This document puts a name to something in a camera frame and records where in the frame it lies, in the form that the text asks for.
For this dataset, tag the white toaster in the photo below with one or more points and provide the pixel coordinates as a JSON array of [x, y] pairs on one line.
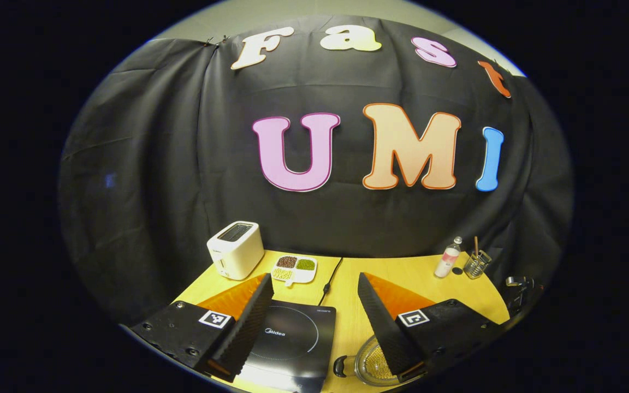
[[235, 251]]

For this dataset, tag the small clear pink-label bottle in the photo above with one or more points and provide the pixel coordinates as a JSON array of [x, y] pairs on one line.
[[446, 261]]

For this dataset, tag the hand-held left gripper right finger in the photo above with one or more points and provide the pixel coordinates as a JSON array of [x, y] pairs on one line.
[[383, 327]]

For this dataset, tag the black induction cooktop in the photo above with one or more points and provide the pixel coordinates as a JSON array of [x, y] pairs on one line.
[[298, 338]]

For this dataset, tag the clear glass cup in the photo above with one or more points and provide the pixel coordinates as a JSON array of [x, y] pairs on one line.
[[476, 266]]

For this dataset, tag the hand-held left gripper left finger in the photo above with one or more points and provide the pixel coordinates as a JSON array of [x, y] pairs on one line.
[[246, 327]]

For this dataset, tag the white divided bean dish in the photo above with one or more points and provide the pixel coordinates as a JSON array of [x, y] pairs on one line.
[[295, 268]]

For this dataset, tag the wooden stick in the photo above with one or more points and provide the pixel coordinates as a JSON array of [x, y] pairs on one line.
[[476, 245]]

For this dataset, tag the pile of soybeans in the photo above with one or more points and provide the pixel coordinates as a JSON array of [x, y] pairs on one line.
[[377, 364]]

